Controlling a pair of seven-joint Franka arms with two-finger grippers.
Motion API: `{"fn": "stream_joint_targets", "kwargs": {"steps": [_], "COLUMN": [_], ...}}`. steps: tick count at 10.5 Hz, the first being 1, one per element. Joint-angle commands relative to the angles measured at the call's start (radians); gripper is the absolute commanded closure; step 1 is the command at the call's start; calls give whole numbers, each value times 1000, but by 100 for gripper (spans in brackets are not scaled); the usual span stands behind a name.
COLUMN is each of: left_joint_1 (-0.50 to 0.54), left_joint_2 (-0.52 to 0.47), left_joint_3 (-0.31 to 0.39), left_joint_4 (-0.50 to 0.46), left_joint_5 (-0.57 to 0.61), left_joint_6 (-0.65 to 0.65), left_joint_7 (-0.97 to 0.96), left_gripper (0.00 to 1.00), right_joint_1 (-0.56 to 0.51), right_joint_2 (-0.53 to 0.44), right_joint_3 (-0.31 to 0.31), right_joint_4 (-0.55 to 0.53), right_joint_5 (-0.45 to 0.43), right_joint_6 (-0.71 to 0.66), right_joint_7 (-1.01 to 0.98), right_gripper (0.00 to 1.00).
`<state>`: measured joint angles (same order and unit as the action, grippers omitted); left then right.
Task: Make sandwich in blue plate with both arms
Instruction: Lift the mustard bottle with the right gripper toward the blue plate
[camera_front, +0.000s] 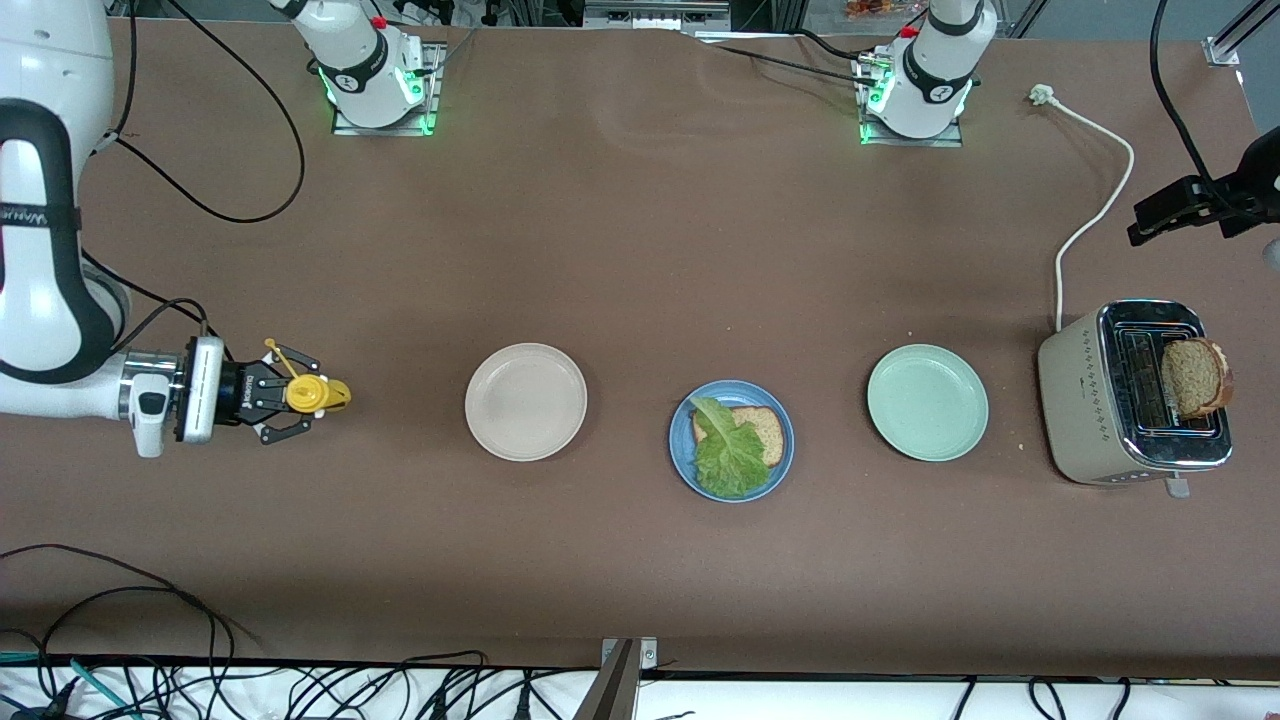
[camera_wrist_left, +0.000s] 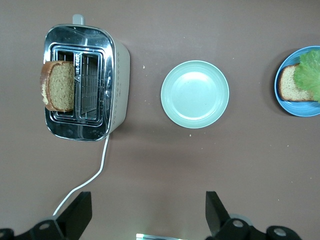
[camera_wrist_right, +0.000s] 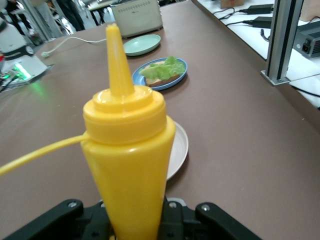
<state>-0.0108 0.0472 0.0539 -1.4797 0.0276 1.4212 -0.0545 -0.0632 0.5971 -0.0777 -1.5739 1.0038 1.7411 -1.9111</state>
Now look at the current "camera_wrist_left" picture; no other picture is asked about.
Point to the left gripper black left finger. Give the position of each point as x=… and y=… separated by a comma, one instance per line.
x=72, y=220

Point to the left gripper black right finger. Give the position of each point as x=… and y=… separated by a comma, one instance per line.
x=217, y=220

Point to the brown bread slice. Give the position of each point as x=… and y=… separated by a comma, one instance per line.
x=60, y=87
x=290, y=87

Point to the green lettuce leaf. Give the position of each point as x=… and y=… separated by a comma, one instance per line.
x=308, y=72

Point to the light green plate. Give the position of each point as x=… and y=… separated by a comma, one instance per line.
x=195, y=95

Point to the blue plate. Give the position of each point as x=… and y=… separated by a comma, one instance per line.
x=300, y=108

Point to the beige steel toaster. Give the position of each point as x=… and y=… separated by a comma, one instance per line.
x=120, y=87

